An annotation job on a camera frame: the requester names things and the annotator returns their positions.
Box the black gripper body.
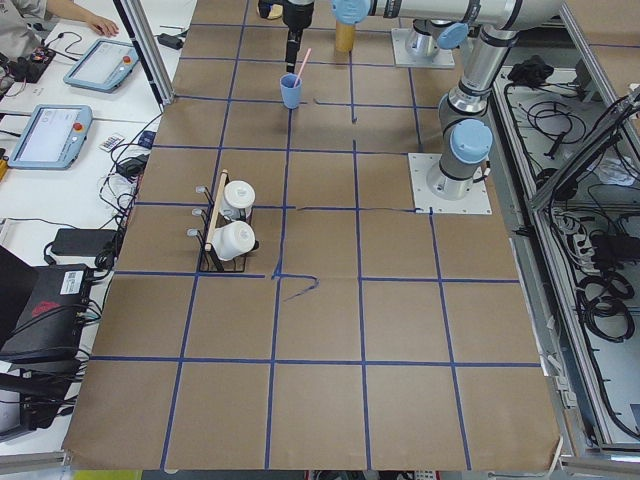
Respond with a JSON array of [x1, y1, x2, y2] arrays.
[[282, 0, 315, 31]]

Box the pink chopstick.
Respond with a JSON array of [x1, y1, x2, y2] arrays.
[[293, 47, 312, 88]]

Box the light blue plastic cup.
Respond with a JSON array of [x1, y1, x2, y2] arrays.
[[279, 73, 302, 110]]

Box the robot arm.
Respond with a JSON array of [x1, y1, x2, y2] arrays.
[[332, 0, 561, 201], [276, 1, 481, 73]]

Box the bamboo chopstick holder cup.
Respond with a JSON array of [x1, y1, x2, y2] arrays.
[[335, 21, 356, 53]]

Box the person hand on desk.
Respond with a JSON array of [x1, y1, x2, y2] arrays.
[[83, 12, 119, 38]]

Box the wooden rack dowel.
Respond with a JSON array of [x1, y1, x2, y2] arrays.
[[204, 169, 228, 252]]

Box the white mug far side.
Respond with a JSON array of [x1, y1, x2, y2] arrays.
[[220, 180, 256, 220]]

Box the far teach pendant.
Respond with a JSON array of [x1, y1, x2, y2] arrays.
[[63, 39, 139, 93]]

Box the teach pendant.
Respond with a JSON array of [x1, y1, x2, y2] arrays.
[[63, 39, 139, 93], [8, 104, 93, 170]]

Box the small remote control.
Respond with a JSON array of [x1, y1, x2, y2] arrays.
[[99, 133, 125, 152]]

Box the white mug near rack end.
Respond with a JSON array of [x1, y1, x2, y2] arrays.
[[213, 221, 256, 261]]

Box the near teach pendant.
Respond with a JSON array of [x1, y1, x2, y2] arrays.
[[8, 104, 93, 170]]

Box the black power adapter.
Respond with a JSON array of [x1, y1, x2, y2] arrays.
[[43, 228, 117, 264]]

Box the black computer box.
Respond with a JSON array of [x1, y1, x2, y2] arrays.
[[1, 264, 94, 364]]

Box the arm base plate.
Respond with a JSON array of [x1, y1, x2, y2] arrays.
[[408, 153, 492, 215], [391, 28, 455, 69]]

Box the aluminium frame post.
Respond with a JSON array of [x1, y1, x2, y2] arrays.
[[113, 0, 174, 107]]

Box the black wire mug rack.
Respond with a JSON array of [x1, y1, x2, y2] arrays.
[[187, 178, 259, 273]]

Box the black cable bundle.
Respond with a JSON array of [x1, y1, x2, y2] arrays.
[[574, 269, 639, 346]]

